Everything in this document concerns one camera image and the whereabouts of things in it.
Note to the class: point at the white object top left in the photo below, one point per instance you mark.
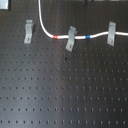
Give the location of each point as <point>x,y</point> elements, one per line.
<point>4,4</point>

